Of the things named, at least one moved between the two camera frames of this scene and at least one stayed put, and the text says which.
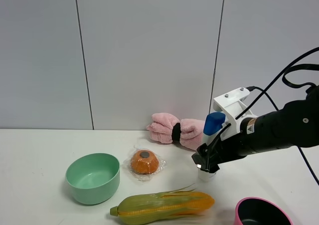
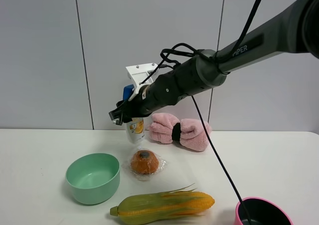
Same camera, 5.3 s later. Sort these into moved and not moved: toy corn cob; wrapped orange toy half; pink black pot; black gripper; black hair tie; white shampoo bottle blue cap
Moved: white shampoo bottle blue cap; black gripper
Not moved: toy corn cob; pink black pot; wrapped orange toy half; black hair tie
